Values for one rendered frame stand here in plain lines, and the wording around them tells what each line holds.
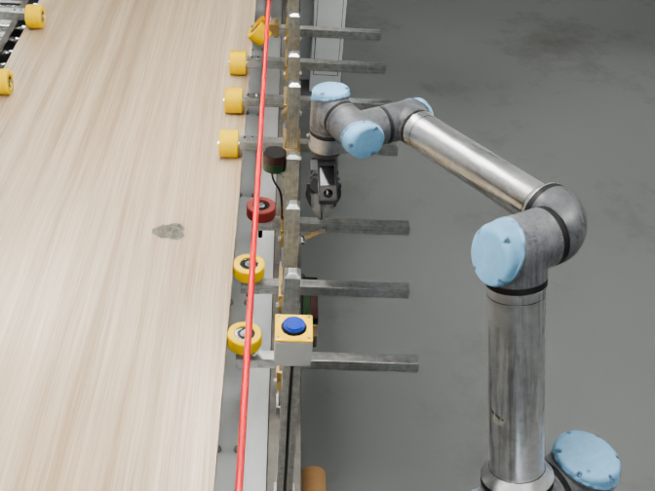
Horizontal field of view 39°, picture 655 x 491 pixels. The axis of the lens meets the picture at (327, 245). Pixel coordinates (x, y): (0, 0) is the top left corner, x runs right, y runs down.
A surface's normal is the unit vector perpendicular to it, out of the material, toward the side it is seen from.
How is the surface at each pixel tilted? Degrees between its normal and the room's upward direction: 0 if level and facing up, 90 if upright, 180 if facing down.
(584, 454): 5
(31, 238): 0
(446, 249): 0
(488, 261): 83
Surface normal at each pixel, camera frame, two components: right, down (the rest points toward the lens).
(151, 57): 0.07, -0.78
